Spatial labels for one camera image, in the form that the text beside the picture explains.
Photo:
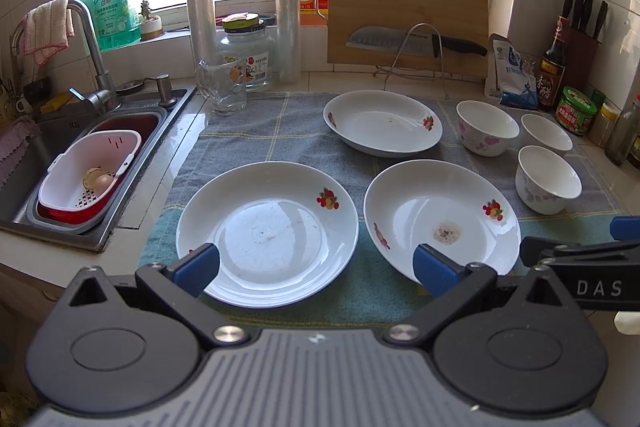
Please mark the white plate with brown stain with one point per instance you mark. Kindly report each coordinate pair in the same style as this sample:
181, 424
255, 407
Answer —
446, 206

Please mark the short plastic wrap roll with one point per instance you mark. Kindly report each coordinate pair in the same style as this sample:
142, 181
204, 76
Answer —
202, 23

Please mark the steel kitchen faucet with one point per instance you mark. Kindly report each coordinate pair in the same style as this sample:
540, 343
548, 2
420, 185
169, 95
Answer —
105, 98

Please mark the stainless steel sink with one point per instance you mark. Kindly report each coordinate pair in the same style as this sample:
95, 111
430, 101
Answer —
19, 194

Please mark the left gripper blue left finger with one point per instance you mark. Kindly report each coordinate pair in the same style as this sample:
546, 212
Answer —
194, 272

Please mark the kitchen knife black handle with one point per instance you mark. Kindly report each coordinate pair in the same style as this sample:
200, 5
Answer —
392, 40

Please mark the dark vinegar bottle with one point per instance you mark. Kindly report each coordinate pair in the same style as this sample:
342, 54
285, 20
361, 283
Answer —
551, 68

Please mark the white colander basket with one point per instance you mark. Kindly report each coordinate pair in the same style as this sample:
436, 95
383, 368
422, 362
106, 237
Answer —
81, 181

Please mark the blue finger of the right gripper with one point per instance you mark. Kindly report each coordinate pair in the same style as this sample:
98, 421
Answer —
625, 228
535, 249

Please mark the egg in colander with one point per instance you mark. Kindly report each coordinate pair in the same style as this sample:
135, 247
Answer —
97, 181

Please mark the purple rag on sink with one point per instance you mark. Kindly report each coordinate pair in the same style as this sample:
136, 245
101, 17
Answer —
14, 143

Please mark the clear drinking glass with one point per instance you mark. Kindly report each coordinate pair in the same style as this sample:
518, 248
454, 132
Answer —
223, 85

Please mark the green lid sauce jar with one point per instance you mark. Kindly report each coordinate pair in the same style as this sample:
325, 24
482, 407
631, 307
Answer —
575, 111

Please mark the grey and teal checked towel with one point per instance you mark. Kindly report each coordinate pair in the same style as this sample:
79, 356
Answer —
290, 127

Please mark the sink soap dispenser pump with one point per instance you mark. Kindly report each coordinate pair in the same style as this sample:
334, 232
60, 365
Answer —
164, 89

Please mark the tall plastic wrap roll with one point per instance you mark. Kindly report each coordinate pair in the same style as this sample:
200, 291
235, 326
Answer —
288, 40

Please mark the glass jar green lid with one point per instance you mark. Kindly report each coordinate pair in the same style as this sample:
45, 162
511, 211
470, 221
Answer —
245, 39

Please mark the green dish soap bottle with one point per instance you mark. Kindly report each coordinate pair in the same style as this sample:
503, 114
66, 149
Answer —
115, 24

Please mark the white bowl small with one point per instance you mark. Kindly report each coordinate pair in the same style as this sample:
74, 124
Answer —
537, 130

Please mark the clear glass oil bottle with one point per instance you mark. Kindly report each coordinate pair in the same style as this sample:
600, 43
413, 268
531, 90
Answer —
624, 134

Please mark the white bowl front pale flowers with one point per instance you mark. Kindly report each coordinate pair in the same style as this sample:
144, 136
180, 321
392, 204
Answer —
545, 181

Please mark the wire cutting board stand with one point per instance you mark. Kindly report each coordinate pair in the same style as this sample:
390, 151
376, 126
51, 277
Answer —
410, 32

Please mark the red wash basin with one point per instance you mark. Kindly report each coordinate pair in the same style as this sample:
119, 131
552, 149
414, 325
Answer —
145, 124

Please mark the yellow lid spice jar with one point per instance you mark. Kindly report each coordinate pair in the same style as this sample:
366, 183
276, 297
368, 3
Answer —
603, 124

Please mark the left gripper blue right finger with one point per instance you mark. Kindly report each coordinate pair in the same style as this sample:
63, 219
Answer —
436, 272

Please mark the salt bag white blue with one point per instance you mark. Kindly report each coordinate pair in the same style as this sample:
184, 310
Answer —
508, 82

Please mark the small potted plant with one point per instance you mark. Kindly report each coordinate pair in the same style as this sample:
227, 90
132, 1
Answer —
151, 25

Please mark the pink white dish cloth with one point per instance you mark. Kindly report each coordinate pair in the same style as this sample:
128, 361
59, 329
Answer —
47, 30

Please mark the knife block with knives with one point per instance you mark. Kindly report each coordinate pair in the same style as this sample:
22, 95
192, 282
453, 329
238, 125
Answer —
580, 46

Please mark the white bowl pink flowers large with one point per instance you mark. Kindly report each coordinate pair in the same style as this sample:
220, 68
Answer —
484, 129

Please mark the white plate fruit print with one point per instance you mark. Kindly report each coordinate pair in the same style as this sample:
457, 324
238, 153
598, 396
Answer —
383, 124

